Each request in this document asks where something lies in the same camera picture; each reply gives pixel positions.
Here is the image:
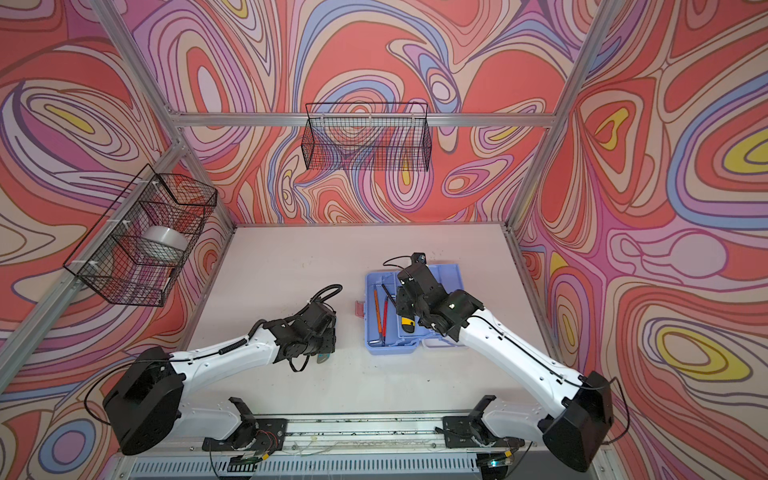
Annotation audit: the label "black wire basket back wall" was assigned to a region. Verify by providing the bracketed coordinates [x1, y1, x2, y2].
[301, 101, 432, 173]

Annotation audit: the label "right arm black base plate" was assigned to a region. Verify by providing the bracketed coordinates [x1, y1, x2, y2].
[434, 416, 525, 451]

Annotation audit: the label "black wire basket wall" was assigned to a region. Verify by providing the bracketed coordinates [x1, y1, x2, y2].
[301, 101, 432, 173]
[63, 165, 218, 307]

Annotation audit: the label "grey duct tape roll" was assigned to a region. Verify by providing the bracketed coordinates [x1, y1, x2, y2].
[142, 225, 189, 251]

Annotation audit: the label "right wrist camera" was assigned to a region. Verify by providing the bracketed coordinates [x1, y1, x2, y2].
[411, 252, 427, 264]

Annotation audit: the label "red handled pliers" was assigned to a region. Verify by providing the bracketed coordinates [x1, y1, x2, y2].
[369, 288, 386, 346]

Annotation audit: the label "aluminium mounting rail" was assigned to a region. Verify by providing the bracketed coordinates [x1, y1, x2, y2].
[119, 410, 613, 457]

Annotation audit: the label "white blue plastic tool box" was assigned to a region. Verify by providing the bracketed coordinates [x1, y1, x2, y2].
[365, 262, 469, 356]

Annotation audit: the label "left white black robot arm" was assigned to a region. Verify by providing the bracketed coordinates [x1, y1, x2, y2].
[102, 284, 343, 456]

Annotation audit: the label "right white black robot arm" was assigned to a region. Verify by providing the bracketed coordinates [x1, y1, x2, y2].
[396, 252, 614, 472]

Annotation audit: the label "yellow black utility knife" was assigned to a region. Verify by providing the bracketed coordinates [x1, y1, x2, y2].
[400, 313, 415, 335]

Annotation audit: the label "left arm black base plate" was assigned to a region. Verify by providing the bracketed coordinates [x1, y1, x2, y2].
[202, 418, 288, 454]

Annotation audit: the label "black wire basket left wall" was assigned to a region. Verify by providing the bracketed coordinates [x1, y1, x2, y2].
[63, 165, 218, 307]

